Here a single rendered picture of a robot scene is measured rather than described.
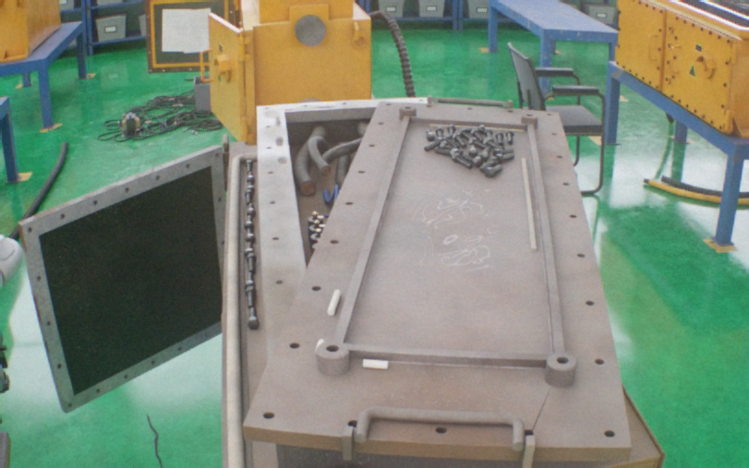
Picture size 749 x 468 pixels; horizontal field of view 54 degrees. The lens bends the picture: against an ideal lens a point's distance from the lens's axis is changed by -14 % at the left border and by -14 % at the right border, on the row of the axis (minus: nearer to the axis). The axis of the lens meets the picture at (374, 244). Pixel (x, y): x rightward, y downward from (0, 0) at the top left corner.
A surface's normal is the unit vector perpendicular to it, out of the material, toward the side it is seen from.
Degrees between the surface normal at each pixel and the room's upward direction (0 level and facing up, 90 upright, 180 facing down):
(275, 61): 90
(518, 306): 0
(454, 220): 0
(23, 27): 90
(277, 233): 0
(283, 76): 90
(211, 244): 90
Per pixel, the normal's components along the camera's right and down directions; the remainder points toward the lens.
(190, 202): 0.75, 0.29
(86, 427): 0.00, -0.90
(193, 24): -0.15, 0.44
